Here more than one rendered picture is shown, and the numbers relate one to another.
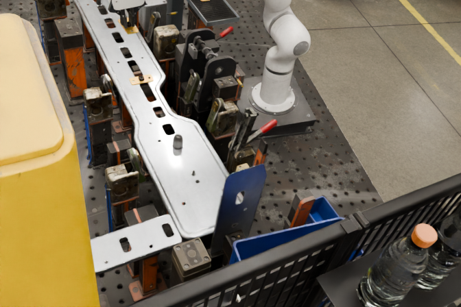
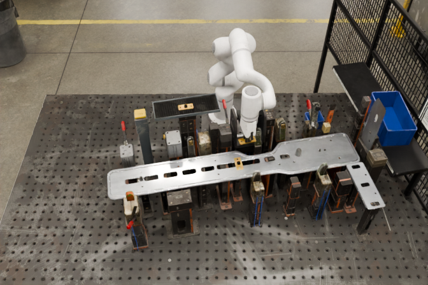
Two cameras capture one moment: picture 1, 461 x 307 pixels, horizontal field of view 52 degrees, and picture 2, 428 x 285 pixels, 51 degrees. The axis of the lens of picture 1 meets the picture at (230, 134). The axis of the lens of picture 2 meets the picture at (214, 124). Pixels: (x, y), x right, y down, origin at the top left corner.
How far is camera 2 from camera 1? 2.11 m
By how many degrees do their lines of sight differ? 44
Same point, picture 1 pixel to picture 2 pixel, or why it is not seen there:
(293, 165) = not seen: hidden behind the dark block
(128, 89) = (247, 171)
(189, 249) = (376, 154)
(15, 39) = not seen: outside the picture
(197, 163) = (311, 147)
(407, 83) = (140, 57)
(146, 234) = (358, 175)
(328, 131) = not seen: hidden behind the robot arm
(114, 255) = (371, 189)
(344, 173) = (278, 102)
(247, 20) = (120, 109)
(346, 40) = (79, 73)
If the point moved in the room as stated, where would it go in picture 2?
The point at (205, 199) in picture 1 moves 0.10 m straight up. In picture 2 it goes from (337, 149) to (340, 137)
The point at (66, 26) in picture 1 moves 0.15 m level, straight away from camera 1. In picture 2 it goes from (178, 198) to (148, 199)
